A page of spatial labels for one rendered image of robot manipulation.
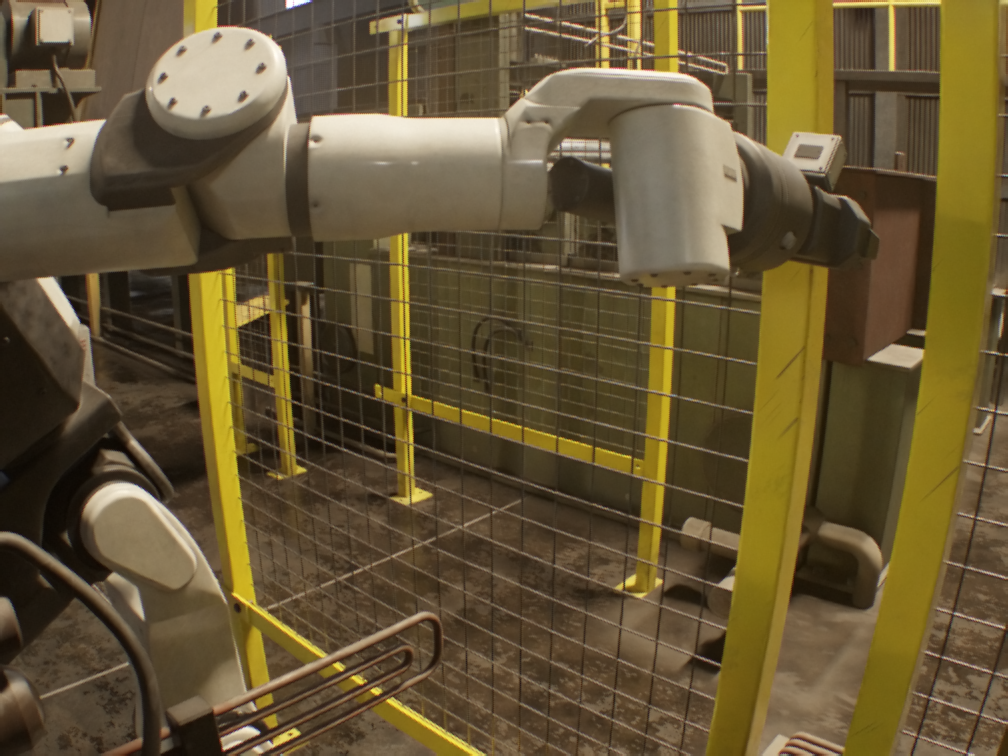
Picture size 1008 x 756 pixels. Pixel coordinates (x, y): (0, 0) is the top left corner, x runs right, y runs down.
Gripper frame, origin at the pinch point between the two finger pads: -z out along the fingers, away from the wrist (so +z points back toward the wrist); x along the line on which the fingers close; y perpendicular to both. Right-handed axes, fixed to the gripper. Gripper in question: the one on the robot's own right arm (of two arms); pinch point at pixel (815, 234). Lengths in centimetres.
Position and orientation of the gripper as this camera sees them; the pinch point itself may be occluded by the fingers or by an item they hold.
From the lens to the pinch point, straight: 69.2
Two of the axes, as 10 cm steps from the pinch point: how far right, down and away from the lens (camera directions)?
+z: -7.0, 0.0, -7.1
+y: -1.6, 9.7, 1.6
